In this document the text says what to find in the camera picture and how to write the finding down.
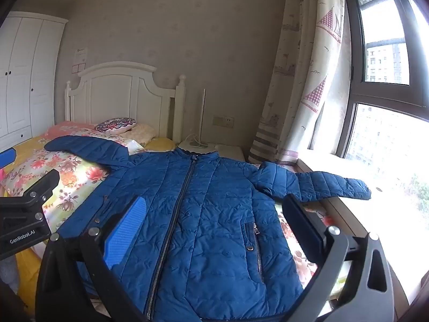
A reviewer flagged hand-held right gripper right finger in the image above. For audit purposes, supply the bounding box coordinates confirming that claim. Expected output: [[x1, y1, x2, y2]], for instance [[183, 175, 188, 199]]
[[282, 194, 394, 322]]

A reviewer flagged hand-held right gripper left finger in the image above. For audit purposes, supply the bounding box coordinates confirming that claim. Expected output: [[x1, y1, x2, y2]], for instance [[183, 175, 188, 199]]
[[35, 195, 148, 322]]

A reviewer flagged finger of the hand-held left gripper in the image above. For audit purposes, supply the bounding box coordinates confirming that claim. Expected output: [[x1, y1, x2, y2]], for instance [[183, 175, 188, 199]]
[[0, 169, 60, 208], [0, 148, 18, 169]]

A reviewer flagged blue quilted jacket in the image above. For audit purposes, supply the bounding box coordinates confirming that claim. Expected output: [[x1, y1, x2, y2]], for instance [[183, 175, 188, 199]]
[[44, 136, 372, 321]]

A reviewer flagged yellow bed sheet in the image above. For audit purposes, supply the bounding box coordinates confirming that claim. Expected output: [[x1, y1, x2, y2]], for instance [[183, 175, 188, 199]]
[[9, 134, 51, 312]]

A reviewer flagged floral bed sheet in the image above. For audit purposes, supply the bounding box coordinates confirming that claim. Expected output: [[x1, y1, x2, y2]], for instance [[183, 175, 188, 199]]
[[2, 131, 339, 309]]

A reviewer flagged beige window sill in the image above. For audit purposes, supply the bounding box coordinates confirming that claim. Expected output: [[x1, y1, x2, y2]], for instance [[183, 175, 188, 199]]
[[297, 154, 429, 306]]

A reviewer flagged pale pink pillow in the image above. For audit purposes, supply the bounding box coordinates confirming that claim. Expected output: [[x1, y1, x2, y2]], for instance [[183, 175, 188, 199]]
[[45, 122, 98, 138]]

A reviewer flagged white wardrobe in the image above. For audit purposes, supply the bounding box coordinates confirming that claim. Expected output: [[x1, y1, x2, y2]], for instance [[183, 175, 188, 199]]
[[0, 11, 68, 155]]

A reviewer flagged yellow pillow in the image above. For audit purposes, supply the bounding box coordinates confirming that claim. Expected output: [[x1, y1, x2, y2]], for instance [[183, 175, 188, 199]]
[[144, 137, 177, 151]]

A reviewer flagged purple patterned cushion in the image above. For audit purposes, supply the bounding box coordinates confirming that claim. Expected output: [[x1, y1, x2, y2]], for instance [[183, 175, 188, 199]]
[[95, 118, 138, 134]]

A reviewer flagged cream pillow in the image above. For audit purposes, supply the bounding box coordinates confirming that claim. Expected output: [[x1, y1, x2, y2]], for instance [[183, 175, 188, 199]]
[[121, 123, 156, 146]]

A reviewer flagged white nightstand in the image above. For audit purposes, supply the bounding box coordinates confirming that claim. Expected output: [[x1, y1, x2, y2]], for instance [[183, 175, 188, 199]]
[[214, 144, 245, 163]]

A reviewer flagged white wooden headboard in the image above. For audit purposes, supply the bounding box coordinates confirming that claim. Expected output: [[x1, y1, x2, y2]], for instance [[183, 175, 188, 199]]
[[65, 61, 186, 141]]

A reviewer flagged white floor lamp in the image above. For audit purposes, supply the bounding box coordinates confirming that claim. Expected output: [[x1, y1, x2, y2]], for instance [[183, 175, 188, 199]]
[[177, 88, 220, 155]]

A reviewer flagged dark framed window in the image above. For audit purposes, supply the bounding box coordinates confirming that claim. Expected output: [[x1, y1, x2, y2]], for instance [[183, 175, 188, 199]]
[[337, 0, 429, 182]]

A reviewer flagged printed cream curtain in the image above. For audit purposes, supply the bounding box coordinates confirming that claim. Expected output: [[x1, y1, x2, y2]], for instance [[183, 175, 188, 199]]
[[248, 0, 346, 166]]

